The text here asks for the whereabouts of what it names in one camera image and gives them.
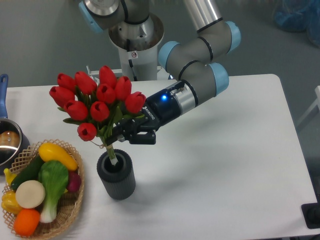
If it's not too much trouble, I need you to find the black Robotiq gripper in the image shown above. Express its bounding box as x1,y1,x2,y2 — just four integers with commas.
109,90,181,145

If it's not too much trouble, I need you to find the red tulip bouquet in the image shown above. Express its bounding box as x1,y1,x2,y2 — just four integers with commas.
49,65,146,166

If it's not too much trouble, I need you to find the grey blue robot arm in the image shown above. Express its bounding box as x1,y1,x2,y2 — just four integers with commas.
79,0,241,145

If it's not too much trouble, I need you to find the dark grey ribbed vase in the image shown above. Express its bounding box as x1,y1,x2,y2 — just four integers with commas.
96,149,136,200

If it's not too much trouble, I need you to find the red radish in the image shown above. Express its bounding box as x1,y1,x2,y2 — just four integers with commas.
66,171,82,193

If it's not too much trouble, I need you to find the yellow squash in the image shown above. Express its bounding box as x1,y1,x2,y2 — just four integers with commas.
38,142,78,171

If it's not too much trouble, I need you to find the green bok choy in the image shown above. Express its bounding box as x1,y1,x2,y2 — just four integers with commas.
38,160,69,224

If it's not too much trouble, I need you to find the woven wicker basket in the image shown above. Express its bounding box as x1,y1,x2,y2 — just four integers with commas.
0,139,85,240

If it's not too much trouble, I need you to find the dark green cucumber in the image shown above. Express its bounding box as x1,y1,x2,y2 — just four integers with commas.
10,155,45,191

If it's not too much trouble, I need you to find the white round radish slice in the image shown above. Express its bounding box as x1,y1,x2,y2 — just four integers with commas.
15,180,46,209

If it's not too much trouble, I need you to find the yellow banana tip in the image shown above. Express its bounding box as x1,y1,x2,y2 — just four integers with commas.
3,168,17,186

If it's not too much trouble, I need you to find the orange fruit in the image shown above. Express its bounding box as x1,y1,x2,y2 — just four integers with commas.
13,208,40,237

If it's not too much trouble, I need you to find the yellow bell pepper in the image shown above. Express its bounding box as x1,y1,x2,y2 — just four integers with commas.
1,190,23,215

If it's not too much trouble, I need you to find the black device at table edge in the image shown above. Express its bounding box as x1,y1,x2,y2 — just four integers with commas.
301,203,320,229

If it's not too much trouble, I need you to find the blue plastic bag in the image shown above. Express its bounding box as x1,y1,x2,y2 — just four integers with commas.
272,0,320,47

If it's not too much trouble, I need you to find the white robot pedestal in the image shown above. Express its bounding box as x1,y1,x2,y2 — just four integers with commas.
108,10,164,81

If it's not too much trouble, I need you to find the blue handled saucepan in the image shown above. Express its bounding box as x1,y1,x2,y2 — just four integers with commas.
0,73,30,176

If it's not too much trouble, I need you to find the white furniture frame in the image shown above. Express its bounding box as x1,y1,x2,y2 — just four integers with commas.
295,85,320,132

